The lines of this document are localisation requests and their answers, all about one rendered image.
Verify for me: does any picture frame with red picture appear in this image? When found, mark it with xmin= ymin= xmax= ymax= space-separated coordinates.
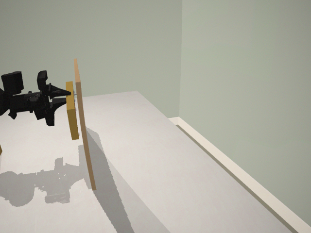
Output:
xmin=66 ymin=81 xmax=80 ymax=140

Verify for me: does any tan flat board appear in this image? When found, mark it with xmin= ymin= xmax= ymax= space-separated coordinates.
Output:
xmin=74 ymin=59 xmax=96 ymax=191

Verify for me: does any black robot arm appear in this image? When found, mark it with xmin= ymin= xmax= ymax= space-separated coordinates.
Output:
xmin=0 ymin=71 xmax=47 ymax=120

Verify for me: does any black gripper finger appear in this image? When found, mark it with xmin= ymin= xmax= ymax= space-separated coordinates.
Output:
xmin=49 ymin=83 xmax=71 ymax=100
xmin=52 ymin=98 xmax=67 ymax=115

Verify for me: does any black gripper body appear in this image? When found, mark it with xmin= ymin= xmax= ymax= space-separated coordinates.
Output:
xmin=24 ymin=70 xmax=55 ymax=126

